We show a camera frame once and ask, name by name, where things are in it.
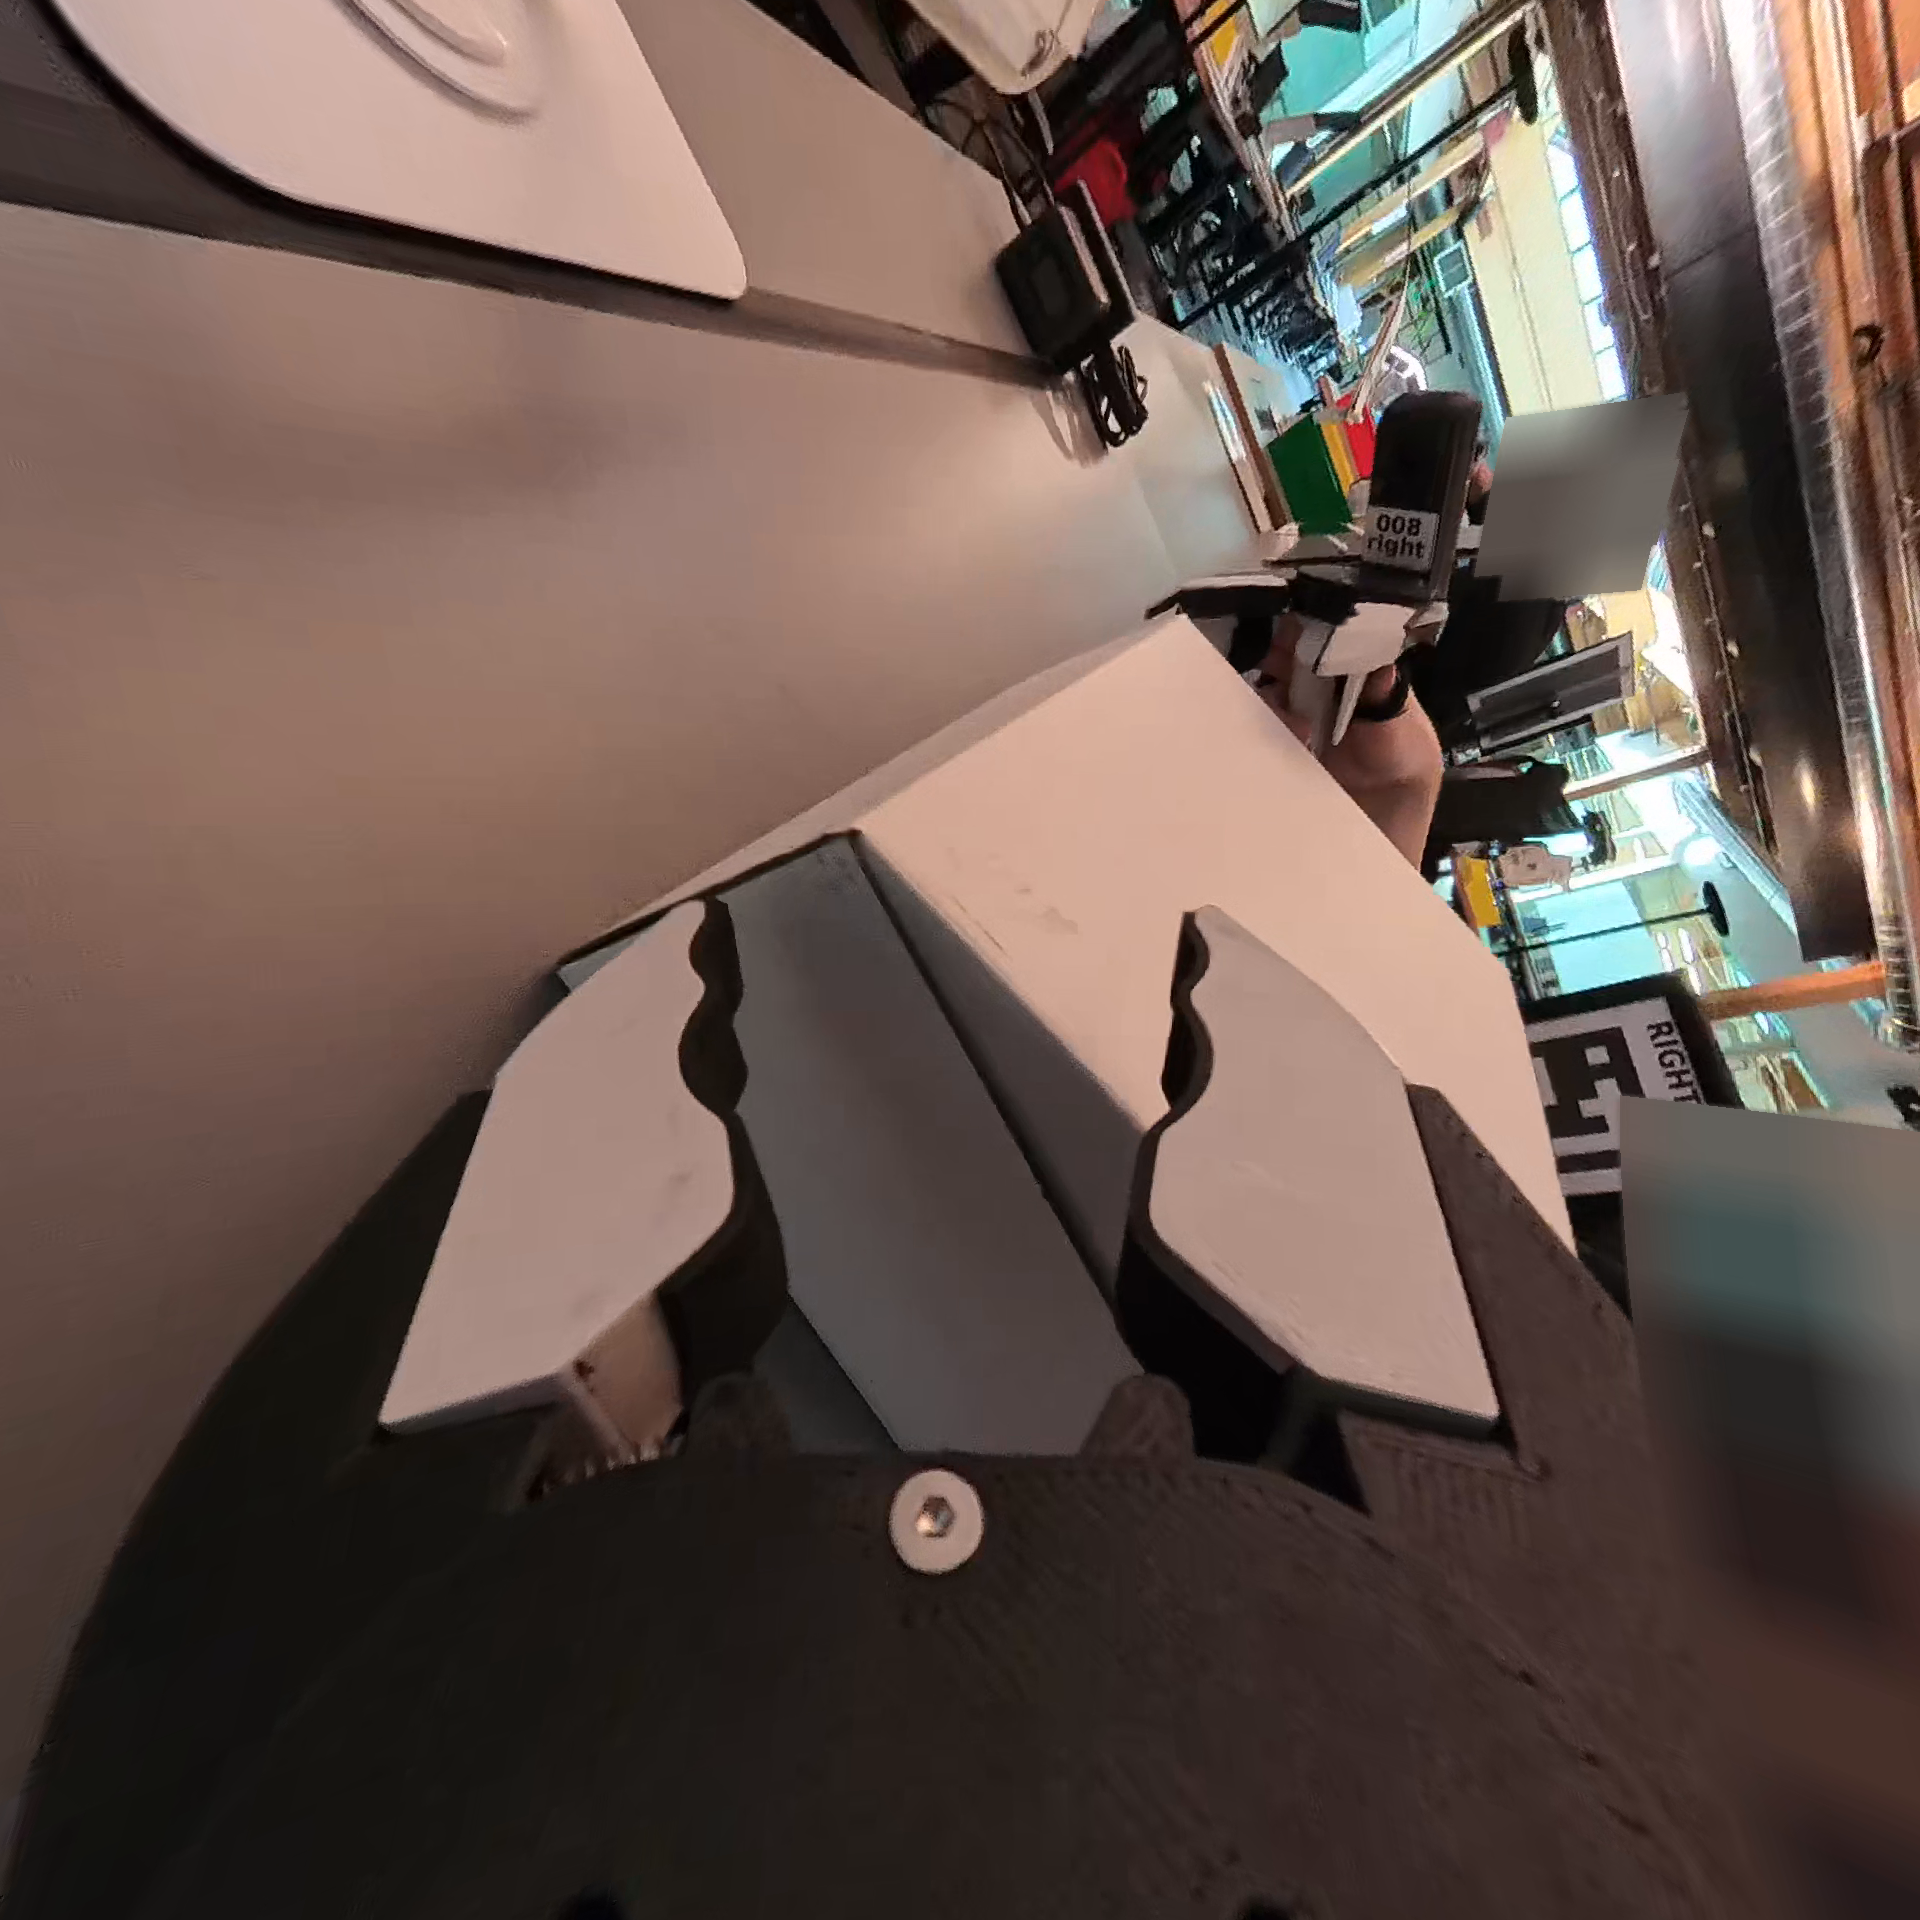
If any person's right hand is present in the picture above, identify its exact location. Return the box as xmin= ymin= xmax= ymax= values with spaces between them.
xmin=1252 ymin=622 xmax=1447 ymax=813

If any green yellow red box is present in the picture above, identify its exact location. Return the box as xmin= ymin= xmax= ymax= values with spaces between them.
xmin=1266 ymin=410 xmax=1385 ymax=536

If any black coiled cable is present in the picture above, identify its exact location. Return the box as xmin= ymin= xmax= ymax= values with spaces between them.
xmin=1070 ymin=341 xmax=1157 ymax=454

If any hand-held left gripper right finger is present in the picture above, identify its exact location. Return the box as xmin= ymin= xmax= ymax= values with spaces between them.
xmin=1116 ymin=907 xmax=1502 ymax=1458

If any black charger box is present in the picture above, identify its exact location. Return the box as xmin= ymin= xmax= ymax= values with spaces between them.
xmin=996 ymin=206 xmax=1141 ymax=373

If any instruction sheet on wooden stand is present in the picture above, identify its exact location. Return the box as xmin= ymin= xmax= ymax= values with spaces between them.
xmin=53 ymin=0 xmax=750 ymax=305

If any black ceiling duct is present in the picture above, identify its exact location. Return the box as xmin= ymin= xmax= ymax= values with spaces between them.
xmin=1663 ymin=0 xmax=1881 ymax=967

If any white upright board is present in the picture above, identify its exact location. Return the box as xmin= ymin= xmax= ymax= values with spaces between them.
xmin=1198 ymin=341 xmax=1296 ymax=536

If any white cardboard mailer box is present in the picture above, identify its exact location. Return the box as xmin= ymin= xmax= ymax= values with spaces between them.
xmin=554 ymin=615 xmax=1579 ymax=1461

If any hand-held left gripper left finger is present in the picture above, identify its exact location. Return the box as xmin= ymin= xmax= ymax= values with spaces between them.
xmin=378 ymin=896 xmax=790 ymax=1454

